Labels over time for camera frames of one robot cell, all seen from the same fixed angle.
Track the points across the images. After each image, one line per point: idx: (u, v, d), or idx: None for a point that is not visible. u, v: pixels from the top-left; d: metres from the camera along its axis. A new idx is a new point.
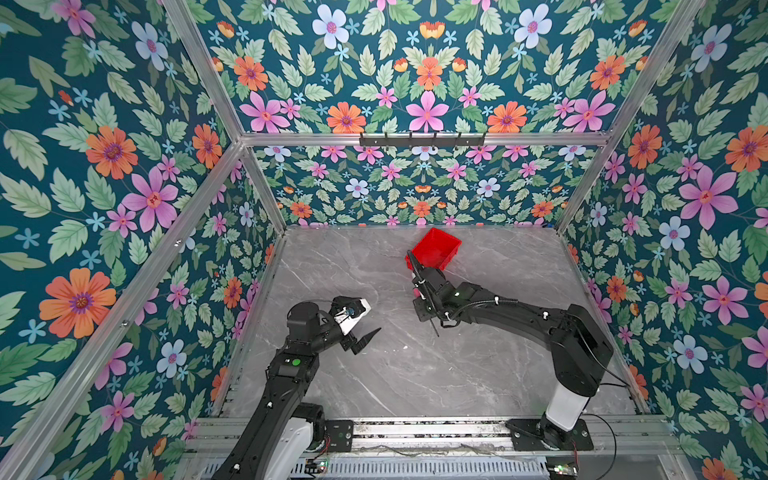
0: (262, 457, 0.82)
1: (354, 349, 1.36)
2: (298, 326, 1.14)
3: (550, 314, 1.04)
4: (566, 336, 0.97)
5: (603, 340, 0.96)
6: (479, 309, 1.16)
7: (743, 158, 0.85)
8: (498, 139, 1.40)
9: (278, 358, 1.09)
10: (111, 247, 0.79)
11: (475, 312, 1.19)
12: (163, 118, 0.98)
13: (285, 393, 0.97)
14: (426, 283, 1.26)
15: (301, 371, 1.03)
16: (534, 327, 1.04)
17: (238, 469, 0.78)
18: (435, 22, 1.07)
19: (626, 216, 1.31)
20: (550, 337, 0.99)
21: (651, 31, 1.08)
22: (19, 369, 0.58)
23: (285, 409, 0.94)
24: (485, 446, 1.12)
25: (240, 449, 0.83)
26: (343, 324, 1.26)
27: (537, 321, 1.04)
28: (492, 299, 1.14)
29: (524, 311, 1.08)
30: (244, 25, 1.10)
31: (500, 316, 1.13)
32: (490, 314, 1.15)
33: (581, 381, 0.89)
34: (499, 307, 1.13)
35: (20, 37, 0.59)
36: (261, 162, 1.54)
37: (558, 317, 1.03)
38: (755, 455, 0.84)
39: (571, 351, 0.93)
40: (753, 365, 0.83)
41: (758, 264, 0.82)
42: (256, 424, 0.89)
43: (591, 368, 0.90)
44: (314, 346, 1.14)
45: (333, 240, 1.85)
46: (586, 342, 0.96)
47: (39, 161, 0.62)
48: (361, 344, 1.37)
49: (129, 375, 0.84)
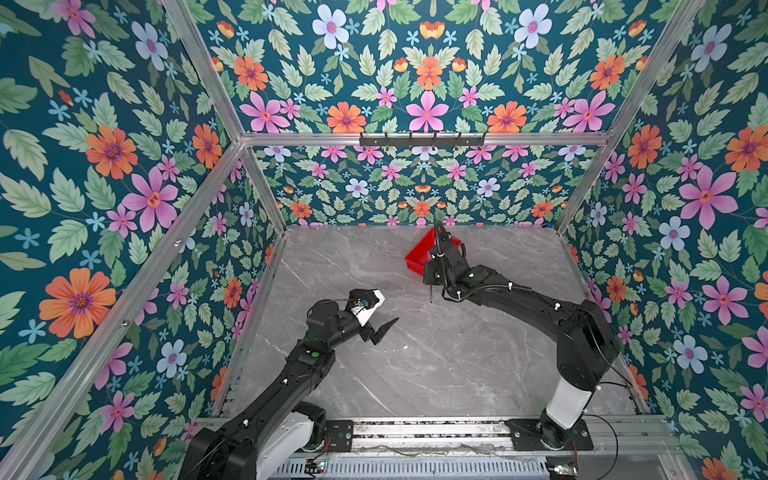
0: (269, 422, 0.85)
1: (374, 340, 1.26)
2: (316, 326, 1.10)
3: (563, 306, 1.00)
4: (574, 327, 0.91)
5: (611, 339, 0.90)
6: (491, 293, 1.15)
7: (743, 158, 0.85)
8: (498, 139, 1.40)
9: (299, 349, 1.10)
10: (111, 247, 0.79)
11: (486, 296, 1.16)
12: (163, 118, 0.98)
13: (301, 375, 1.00)
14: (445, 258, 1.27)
15: (318, 363, 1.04)
16: (543, 316, 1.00)
17: (246, 425, 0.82)
18: (435, 22, 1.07)
19: (626, 216, 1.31)
20: (559, 327, 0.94)
21: (651, 31, 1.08)
22: (20, 369, 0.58)
23: (296, 394, 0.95)
24: (485, 446, 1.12)
25: (251, 410, 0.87)
26: (360, 315, 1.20)
27: (547, 311, 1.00)
28: (505, 284, 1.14)
29: (536, 301, 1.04)
30: (244, 25, 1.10)
31: (508, 302, 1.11)
32: (500, 298, 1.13)
33: (581, 374, 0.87)
34: (511, 292, 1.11)
35: (20, 37, 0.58)
36: (261, 161, 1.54)
37: (570, 309, 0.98)
38: (755, 455, 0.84)
39: (577, 344, 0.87)
40: (753, 365, 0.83)
41: (758, 264, 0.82)
42: (269, 394, 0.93)
43: (595, 362, 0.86)
44: (333, 342, 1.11)
45: (333, 240, 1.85)
46: (594, 338, 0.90)
47: (40, 161, 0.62)
48: (379, 334, 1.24)
49: (129, 375, 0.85)
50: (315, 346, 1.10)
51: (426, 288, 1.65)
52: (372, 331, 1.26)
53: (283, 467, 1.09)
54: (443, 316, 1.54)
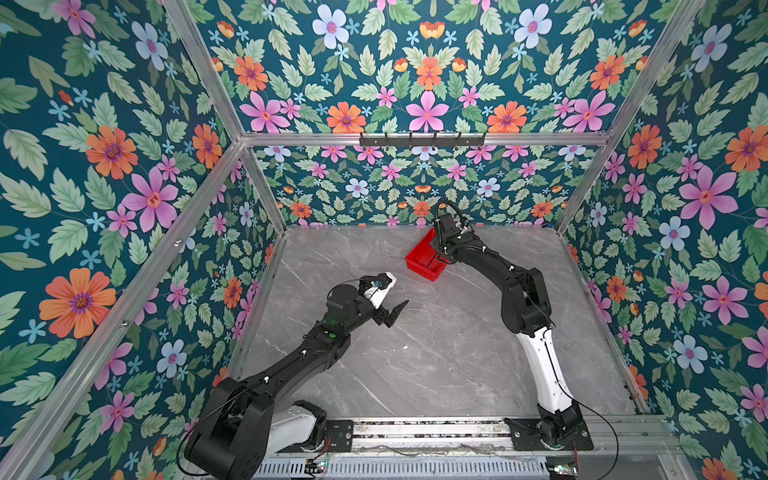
0: (287, 384, 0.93)
1: (387, 321, 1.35)
2: (335, 308, 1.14)
3: (515, 268, 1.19)
4: (515, 282, 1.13)
5: (546, 298, 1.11)
6: (469, 251, 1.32)
7: (743, 158, 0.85)
8: (498, 139, 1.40)
9: (316, 329, 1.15)
10: (111, 246, 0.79)
11: (465, 254, 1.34)
12: (163, 118, 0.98)
13: (318, 351, 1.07)
14: (440, 223, 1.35)
15: (335, 344, 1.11)
16: (498, 274, 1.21)
17: (267, 381, 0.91)
18: (435, 22, 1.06)
19: (626, 216, 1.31)
20: (505, 282, 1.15)
21: (651, 31, 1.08)
22: (19, 369, 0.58)
23: (312, 365, 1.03)
24: (485, 446, 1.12)
25: (273, 370, 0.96)
26: (373, 297, 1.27)
27: (501, 271, 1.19)
28: (481, 246, 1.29)
29: (497, 262, 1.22)
30: (244, 25, 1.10)
31: (480, 262, 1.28)
32: (475, 258, 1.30)
33: (515, 317, 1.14)
34: (484, 254, 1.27)
35: (20, 37, 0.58)
36: (261, 161, 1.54)
37: (520, 271, 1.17)
38: (755, 455, 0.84)
39: (516, 295, 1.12)
40: (753, 365, 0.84)
41: (758, 264, 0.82)
42: (289, 360, 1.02)
43: (528, 311, 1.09)
44: (350, 325, 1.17)
45: (333, 240, 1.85)
46: (532, 296, 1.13)
47: (40, 161, 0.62)
48: (392, 317, 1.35)
49: (129, 375, 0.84)
50: (333, 328, 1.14)
51: (426, 288, 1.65)
52: (384, 314, 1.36)
53: (284, 467, 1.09)
54: (442, 315, 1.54)
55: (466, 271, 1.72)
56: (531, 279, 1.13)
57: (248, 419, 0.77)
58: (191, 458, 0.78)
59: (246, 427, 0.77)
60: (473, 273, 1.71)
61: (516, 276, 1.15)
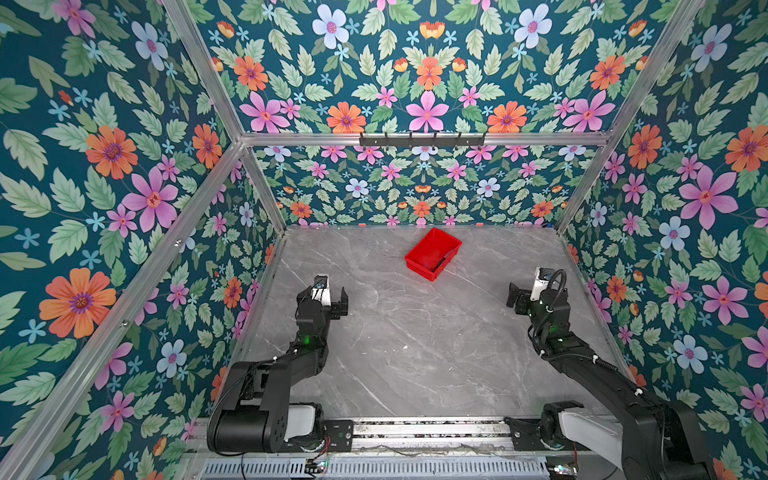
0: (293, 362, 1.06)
1: (343, 311, 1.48)
2: (307, 324, 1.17)
3: (646, 395, 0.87)
4: (648, 414, 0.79)
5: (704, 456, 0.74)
6: (573, 360, 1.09)
7: (743, 158, 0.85)
8: (498, 139, 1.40)
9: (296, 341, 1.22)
10: (111, 247, 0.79)
11: (567, 363, 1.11)
12: (163, 118, 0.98)
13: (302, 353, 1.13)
14: (551, 314, 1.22)
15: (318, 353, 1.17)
16: (617, 396, 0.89)
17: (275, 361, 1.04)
18: (435, 22, 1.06)
19: (626, 216, 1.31)
20: (630, 407, 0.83)
21: (651, 31, 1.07)
22: (20, 369, 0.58)
23: (299, 376, 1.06)
24: (485, 446, 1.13)
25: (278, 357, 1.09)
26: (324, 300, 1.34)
27: (621, 392, 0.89)
28: (591, 356, 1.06)
29: (615, 380, 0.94)
30: (244, 25, 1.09)
31: (588, 373, 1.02)
32: (581, 369, 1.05)
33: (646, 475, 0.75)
34: (594, 367, 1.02)
35: (20, 37, 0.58)
36: (261, 161, 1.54)
37: (654, 402, 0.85)
38: (755, 455, 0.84)
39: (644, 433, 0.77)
40: (753, 365, 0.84)
41: (758, 264, 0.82)
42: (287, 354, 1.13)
43: (670, 467, 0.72)
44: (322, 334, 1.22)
45: (333, 240, 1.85)
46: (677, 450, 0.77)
47: (40, 161, 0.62)
48: (345, 304, 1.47)
49: (129, 375, 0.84)
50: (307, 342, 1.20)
51: (426, 287, 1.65)
52: (337, 306, 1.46)
53: (284, 467, 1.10)
54: (443, 315, 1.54)
55: (466, 271, 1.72)
56: (676, 420, 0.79)
57: (275, 377, 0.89)
58: (221, 438, 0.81)
59: (273, 385, 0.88)
60: (472, 273, 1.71)
61: (649, 406, 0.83)
